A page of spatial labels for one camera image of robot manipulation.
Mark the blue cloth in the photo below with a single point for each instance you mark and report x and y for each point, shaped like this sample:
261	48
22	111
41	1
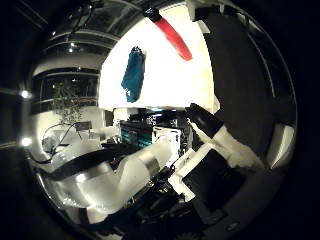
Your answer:
134	75

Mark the green potted plant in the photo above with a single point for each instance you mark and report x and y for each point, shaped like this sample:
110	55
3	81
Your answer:
67	101

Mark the cluttered equipment rack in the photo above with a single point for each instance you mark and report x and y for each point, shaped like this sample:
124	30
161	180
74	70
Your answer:
150	131

